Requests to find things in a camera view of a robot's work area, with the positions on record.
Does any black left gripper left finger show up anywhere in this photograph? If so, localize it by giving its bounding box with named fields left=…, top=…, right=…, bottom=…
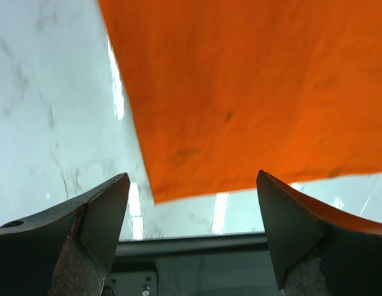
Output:
left=0, top=173, right=130, bottom=295

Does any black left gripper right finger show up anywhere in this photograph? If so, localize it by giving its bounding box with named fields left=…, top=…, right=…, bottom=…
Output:
left=256, top=170, right=382, bottom=295

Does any orange t shirt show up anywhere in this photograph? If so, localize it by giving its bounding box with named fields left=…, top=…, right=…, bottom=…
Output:
left=99, top=1, right=382, bottom=203

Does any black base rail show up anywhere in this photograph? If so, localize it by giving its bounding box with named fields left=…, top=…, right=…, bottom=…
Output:
left=103, top=234, right=282, bottom=296

